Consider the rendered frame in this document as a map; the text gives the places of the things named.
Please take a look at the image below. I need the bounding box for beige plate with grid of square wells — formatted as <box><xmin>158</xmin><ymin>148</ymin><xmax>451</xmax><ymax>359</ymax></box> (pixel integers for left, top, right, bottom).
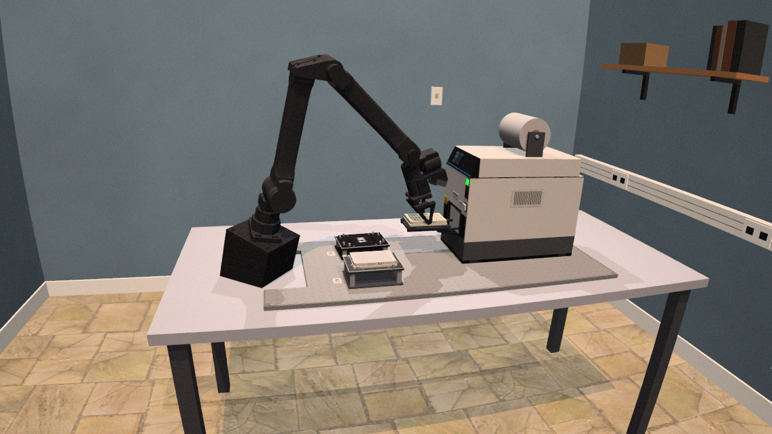
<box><xmin>403</xmin><ymin>213</ymin><xmax>448</xmax><ymax>227</ymax></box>

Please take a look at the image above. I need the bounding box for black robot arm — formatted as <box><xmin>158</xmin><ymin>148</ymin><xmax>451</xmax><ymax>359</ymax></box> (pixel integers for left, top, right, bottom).
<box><xmin>248</xmin><ymin>54</ymin><xmax>448</xmax><ymax>244</ymax></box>

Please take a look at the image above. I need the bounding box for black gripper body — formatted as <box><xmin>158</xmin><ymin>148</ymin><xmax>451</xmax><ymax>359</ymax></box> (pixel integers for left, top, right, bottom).
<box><xmin>405</xmin><ymin>176</ymin><xmax>432</xmax><ymax>209</ymax></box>

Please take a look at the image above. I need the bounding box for cream multi-well plate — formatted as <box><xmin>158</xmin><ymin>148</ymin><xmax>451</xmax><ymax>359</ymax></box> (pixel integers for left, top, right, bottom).
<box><xmin>349</xmin><ymin>250</ymin><xmax>397</xmax><ymax>269</ymax></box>

